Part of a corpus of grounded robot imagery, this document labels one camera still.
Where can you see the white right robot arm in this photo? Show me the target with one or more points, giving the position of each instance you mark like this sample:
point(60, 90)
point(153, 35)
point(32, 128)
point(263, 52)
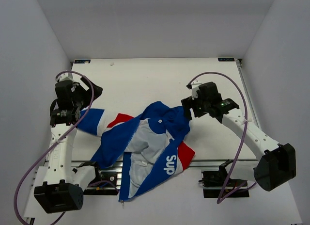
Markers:
point(275, 163)

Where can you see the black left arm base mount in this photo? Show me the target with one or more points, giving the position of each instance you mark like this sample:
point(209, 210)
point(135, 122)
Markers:
point(108, 181)

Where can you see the aluminium table right rail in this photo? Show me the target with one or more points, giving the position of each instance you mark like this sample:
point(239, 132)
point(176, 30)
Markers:
point(242, 76)

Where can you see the blue white red jacket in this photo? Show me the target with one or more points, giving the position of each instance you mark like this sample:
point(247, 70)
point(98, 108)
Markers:
point(151, 144)

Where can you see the aluminium table front rail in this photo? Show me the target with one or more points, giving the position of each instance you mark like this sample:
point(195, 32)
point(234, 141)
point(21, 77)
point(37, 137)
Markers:
point(194, 163)

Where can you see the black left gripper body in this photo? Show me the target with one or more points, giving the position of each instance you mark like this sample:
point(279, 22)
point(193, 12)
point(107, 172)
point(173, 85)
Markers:
point(81, 98)

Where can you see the aluminium table rail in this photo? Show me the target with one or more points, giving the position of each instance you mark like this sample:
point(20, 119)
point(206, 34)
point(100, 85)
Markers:
point(194, 163)
point(242, 76)

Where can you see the blue corner label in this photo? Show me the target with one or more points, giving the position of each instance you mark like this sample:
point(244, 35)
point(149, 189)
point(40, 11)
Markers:
point(82, 61)
point(226, 59)

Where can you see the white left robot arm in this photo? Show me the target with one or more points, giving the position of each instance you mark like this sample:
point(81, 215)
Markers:
point(63, 186)

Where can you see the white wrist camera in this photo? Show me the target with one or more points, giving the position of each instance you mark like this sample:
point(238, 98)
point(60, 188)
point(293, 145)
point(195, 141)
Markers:
point(64, 77)
point(194, 87)

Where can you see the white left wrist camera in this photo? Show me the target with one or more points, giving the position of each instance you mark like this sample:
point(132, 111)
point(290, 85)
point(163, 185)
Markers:
point(64, 77)

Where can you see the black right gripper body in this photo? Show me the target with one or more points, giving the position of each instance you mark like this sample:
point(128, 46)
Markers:
point(201, 108)

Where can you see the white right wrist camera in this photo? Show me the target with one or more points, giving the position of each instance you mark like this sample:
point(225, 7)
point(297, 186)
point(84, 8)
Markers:
point(194, 87)

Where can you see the blue left corner label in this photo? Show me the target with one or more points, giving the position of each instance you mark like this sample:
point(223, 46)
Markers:
point(82, 61)

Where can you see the blue right corner label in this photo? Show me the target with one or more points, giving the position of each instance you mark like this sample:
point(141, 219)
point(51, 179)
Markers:
point(226, 59)

